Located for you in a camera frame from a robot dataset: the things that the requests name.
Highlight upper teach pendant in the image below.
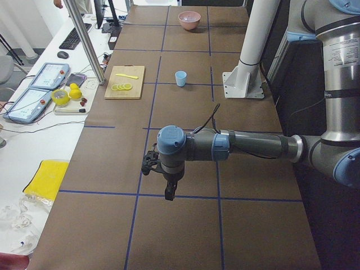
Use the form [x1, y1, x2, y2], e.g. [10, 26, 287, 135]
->
[30, 62, 70, 90]

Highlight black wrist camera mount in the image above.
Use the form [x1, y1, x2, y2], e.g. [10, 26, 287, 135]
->
[141, 143, 163, 176]

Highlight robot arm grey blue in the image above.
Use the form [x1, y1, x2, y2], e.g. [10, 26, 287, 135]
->
[142, 1, 359, 200]

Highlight pink bowl with ice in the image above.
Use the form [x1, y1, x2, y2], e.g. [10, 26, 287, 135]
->
[178, 11, 201, 30]

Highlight yellow tape roll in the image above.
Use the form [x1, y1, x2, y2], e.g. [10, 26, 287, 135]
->
[51, 89, 70, 106]

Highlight black computer mouse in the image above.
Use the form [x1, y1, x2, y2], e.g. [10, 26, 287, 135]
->
[57, 51, 69, 59]

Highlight teach pendant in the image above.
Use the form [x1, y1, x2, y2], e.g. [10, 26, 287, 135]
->
[3, 87, 53, 124]
[30, 62, 70, 90]

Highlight yellow plastic knife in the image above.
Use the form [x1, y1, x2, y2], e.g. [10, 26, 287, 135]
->
[115, 73, 139, 79]

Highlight lower teach pendant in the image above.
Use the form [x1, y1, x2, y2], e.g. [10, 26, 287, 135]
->
[3, 87, 53, 124]

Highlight light blue plastic cup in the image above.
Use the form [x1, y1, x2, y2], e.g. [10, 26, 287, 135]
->
[174, 70, 187, 87]

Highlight red strawberries on desk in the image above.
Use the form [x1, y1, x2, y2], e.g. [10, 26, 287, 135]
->
[80, 98, 87, 107]

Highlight black monitor stand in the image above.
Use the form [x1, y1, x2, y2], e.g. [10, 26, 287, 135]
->
[93, 0, 122, 32]

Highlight aluminium frame post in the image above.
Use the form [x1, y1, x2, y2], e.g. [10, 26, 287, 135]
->
[64, 0, 106, 85]

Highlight white pillar with base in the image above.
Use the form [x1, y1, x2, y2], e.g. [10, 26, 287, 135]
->
[222, 0, 280, 99]

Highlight yellow cloth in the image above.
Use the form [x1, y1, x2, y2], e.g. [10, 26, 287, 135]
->
[23, 160, 69, 201]

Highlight wooden cutting board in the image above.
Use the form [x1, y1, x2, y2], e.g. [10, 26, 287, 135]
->
[104, 65, 145, 100]

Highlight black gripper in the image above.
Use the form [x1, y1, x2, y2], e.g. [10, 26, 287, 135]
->
[163, 172, 183, 200]

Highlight white tray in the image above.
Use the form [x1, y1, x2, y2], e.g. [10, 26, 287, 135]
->
[53, 80, 98, 115]

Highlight black keyboard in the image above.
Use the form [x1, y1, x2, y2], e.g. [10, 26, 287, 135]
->
[59, 28, 80, 50]

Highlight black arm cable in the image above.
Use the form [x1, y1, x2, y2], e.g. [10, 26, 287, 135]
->
[192, 103, 221, 134]

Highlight lemon slices row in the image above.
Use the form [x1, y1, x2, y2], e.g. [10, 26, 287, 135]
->
[111, 83, 132, 91]

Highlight clear plastic bags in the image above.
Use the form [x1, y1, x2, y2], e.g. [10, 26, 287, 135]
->
[1, 194, 53, 255]

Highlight yellow lemon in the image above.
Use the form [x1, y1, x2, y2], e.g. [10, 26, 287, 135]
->
[69, 88, 82, 100]
[69, 83, 79, 89]

